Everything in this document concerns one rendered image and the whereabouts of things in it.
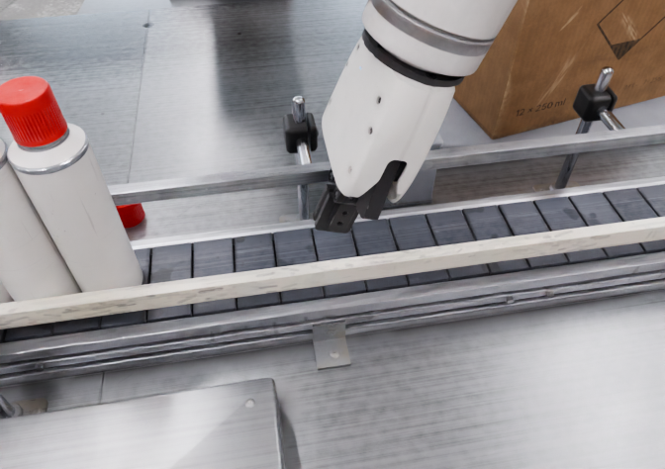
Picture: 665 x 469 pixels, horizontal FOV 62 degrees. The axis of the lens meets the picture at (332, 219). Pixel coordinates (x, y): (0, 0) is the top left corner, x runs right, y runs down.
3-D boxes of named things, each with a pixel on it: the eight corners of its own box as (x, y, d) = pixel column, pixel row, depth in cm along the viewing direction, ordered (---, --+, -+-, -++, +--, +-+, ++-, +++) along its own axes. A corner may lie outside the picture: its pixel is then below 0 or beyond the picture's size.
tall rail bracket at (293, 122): (298, 264, 57) (289, 139, 45) (290, 215, 62) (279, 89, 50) (329, 260, 58) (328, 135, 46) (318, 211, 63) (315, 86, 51)
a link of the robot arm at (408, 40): (362, -42, 37) (346, 1, 39) (394, 21, 31) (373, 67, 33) (467, -8, 40) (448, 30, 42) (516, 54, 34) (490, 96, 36)
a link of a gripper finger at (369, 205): (396, 109, 37) (363, 116, 43) (379, 222, 38) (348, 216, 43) (411, 112, 38) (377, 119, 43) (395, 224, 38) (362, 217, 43)
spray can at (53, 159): (84, 317, 47) (-32, 120, 32) (84, 270, 50) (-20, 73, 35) (146, 302, 48) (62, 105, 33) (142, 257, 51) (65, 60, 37)
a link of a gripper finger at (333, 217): (339, 165, 43) (313, 224, 48) (346, 193, 41) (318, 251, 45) (376, 171, 44) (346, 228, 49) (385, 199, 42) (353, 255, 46)
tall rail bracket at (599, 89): (568, 229, 61) (626, 103, 49) (540, 184, 66) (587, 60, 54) (595, 226, 61) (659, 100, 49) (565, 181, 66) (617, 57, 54)
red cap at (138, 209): (119, 205, 63) (111, 184, 61) (148, 206, 63) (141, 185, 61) (109, 227, 61) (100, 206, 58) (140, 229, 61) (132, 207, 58)
